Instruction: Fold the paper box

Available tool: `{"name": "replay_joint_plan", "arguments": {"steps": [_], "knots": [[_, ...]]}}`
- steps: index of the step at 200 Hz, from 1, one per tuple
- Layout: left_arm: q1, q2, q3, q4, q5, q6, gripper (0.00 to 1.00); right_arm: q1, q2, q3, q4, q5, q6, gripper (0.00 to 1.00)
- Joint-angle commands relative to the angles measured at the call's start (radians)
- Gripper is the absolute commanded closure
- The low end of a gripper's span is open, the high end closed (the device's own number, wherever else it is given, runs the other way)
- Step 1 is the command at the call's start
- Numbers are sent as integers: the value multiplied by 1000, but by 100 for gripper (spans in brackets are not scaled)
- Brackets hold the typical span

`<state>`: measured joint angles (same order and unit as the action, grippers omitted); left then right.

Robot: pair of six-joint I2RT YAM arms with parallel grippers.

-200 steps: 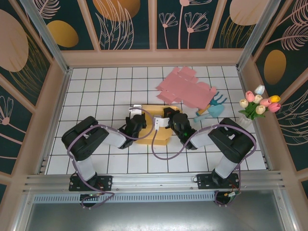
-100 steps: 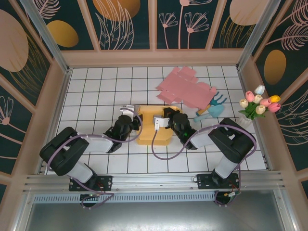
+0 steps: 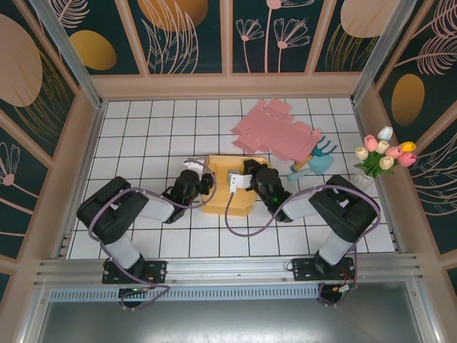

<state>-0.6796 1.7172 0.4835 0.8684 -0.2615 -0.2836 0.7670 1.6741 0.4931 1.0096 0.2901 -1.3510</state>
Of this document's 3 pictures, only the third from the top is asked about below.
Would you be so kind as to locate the yellow paper box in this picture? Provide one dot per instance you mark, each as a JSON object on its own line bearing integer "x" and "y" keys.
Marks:
{"x": 242, "y": 205}

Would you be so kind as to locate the pink paper box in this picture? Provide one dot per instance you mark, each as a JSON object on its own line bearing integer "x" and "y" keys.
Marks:
{"x": 278, "y": 135}

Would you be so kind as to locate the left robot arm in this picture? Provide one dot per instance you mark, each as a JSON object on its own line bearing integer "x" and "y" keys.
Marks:
{"x": 121, "y": 250}

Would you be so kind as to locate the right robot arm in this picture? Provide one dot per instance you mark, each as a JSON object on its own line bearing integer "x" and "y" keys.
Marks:
{"x": 342, "y": 214}

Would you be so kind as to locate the blue toy shovel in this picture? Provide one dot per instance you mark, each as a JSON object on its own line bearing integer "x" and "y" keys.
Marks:
{"x": 319, "y": 165}

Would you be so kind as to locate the teal toy rake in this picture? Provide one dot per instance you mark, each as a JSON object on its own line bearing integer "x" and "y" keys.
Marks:
{"x": 319, "y": 153}

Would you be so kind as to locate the white ribbed vase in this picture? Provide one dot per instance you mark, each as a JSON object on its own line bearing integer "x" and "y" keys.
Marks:
{"x": 364, "y": 178}

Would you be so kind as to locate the artificial tulip bouquet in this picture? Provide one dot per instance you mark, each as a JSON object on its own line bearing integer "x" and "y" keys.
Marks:
{"x": 371, "y": 143}

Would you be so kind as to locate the black round controller unit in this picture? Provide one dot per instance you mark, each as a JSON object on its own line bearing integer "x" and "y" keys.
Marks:
{"x": 130, "y": 304}
{"x": 326, "y": 296}

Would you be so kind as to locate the grey metal sheet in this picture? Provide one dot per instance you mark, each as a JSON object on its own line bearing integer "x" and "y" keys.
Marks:
{"x": 228, "y": 321}

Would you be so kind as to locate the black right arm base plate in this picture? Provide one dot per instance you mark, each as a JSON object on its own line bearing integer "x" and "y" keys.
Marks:
{"x": 301, "y": 269}

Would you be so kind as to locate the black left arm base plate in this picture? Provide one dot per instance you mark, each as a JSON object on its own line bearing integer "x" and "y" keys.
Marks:
{"x": 159, "y": 271}

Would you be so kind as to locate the aluminium front rail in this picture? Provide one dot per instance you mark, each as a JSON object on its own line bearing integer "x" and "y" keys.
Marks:
{"x": 228, "y": 269}

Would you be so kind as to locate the aluminium corner post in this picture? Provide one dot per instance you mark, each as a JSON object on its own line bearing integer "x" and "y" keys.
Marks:
{"x": 69, "y": 53}
{"x": 380, "y": 53}

